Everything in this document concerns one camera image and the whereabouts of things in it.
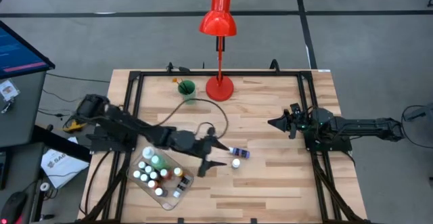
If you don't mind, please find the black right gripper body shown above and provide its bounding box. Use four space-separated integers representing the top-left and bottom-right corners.
286 102 315 134

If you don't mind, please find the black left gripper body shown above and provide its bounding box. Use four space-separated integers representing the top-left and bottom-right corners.
182 131 218 166

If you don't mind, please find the purple paint bottle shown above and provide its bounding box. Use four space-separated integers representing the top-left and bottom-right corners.
228 146 251 160

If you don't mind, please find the grey paint bottle dark label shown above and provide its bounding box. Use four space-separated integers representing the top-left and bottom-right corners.
172 175 192 199

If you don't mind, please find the large green paint bottle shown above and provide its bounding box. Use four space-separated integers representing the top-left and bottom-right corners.
150 154 172 171

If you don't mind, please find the green plastic cup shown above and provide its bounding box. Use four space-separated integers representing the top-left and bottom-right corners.
177 79 197 105

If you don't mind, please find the clear plastic bin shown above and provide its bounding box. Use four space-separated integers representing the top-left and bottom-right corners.
127 145 196 211

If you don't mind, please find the red desk lamp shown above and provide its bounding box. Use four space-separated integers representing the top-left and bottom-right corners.
198 0 237 102

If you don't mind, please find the white printed paper sheet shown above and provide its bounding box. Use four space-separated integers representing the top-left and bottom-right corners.
40 136 90 189

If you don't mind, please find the black desk support bar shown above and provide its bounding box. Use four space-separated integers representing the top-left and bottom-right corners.
32 125 92 164

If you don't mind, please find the grey desk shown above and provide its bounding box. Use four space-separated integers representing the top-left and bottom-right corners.
0 70 47 150

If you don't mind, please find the black computer mouse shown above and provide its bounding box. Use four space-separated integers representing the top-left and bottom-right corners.
0 191 28 224

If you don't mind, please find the ID badge card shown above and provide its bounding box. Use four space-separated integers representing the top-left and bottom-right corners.
0 80 20 102

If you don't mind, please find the computer monitor blue screen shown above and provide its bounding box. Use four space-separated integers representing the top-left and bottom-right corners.
0 20 56 81

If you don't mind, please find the black aluminium table frame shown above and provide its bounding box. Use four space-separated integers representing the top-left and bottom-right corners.
77 68 371 224

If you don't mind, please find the black floor cable loop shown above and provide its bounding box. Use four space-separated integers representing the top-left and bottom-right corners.
401 104 433 150

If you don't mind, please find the yellow cable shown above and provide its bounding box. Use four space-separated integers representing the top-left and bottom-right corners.
63 118 87 133

